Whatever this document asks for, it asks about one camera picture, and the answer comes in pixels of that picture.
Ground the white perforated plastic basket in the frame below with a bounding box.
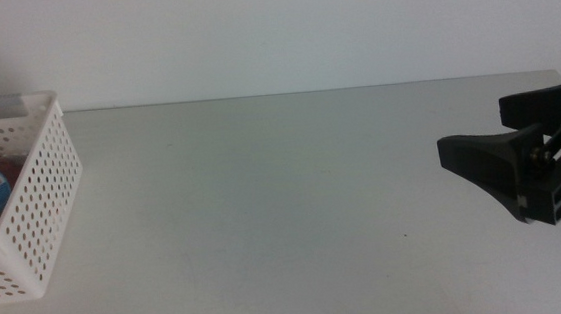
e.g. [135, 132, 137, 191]
[0, 88, 94, 304]

